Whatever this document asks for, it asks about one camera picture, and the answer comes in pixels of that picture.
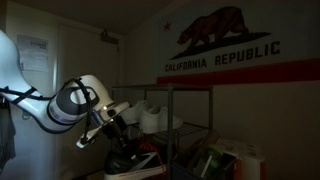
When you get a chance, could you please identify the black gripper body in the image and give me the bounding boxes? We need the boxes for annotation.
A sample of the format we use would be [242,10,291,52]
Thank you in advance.
[102,116,127,140]

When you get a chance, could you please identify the black sneaker white sole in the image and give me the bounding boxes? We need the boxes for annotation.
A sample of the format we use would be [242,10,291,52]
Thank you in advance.
[103,143,167,180]

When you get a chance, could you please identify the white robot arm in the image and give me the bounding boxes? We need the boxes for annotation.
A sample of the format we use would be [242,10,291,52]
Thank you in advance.
[0,31,129,148]

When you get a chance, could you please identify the white sneaker rear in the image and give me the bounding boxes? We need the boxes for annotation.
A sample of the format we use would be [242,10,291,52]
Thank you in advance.
[120,100,151,125]

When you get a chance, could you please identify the metal shoe rack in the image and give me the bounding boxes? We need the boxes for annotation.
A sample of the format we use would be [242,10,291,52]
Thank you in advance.
[112,83,213,180]

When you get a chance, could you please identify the white door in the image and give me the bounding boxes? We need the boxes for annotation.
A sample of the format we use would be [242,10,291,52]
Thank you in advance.
[54,25,119,180]

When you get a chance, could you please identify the storage bin with items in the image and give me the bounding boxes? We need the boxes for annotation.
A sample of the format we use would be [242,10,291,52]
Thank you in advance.
[171,130,238,180]

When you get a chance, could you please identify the door closer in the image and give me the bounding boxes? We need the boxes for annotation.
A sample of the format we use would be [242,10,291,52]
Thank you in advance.
[100,30,119,44]

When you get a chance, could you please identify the hanging grey clothes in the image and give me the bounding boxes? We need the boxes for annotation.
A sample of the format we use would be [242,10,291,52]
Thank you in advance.
[0,103,16,174]

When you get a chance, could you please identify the California Republic flag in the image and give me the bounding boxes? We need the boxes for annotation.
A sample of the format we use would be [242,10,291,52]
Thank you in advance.
[156,0,320,85]

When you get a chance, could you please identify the white orange box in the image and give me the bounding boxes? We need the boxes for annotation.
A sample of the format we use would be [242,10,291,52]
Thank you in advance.
[217,138,267,180]

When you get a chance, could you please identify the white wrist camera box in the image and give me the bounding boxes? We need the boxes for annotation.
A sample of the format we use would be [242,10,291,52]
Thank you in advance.
[76,126,103,149]

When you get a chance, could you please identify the paper notice on wall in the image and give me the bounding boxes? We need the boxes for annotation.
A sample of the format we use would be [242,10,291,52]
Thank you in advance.
[17,35,48,72]

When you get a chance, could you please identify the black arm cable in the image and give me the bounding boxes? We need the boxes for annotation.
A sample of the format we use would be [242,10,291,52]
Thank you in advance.
[0,78,101,144]

